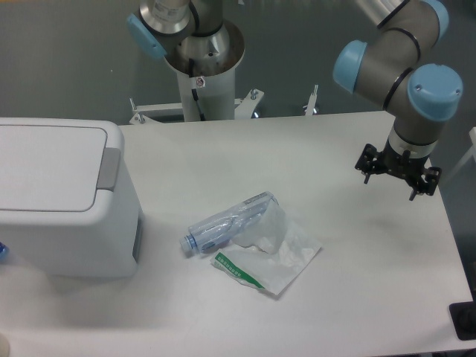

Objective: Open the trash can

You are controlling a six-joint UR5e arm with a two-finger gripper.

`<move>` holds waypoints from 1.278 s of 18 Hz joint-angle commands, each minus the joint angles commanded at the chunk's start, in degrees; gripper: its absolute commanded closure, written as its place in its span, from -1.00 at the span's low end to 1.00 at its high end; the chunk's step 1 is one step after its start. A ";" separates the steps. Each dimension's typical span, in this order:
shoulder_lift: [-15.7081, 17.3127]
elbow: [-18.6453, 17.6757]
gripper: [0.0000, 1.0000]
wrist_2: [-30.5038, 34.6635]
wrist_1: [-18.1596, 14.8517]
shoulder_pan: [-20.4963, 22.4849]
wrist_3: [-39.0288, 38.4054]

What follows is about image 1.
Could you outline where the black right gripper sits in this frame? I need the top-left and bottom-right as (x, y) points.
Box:
(355, 144), (442, 201)

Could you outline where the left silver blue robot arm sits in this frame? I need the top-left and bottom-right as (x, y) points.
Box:
(126, 1), (264, 122)

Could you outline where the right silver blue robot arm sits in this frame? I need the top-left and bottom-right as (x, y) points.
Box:
(332, 1), (463, 199)

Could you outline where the white trash can body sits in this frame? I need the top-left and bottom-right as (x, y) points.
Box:
(1, 118), (143, 278)

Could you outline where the white trash can lid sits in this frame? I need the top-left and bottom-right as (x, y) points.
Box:
(1, 125), (107, 212)

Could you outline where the white green plastic bag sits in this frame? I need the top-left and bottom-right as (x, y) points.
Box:
(210, 202), (322, 296)

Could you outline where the black device at table edge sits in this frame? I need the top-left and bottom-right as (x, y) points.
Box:
(449, 301), (475, 341)

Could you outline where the clear crushed plastic bottle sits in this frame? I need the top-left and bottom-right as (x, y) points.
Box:
(179, 191), (278, 256)

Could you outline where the grey lid push button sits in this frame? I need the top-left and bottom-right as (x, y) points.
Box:
(96, 147), (121, 191)

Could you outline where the blue object behind bin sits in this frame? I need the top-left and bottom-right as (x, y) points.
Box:
(0, 242), (10, 263)

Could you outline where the white frame at right edge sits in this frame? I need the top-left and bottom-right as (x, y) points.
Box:
(444, 127), (476, 185)

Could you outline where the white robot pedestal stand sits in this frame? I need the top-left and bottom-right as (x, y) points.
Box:
(127, 14), (264, 122)

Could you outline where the black cable on pedestal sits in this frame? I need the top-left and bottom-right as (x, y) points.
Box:
(187, 57), (206, 122)

